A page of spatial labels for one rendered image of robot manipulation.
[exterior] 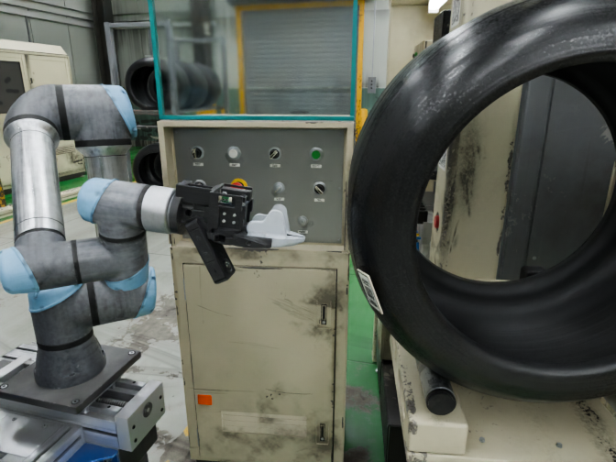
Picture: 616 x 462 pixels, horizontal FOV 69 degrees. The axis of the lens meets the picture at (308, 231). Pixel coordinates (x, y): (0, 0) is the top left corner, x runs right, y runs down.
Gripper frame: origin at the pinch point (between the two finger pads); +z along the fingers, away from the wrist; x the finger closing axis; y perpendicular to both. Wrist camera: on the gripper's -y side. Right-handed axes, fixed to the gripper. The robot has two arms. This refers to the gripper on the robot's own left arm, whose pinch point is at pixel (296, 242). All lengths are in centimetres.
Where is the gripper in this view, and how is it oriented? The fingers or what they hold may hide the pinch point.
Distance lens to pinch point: 72.0
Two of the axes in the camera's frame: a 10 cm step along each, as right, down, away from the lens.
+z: 9.9, 1.5, -0.6
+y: 1.2, -9.4, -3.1
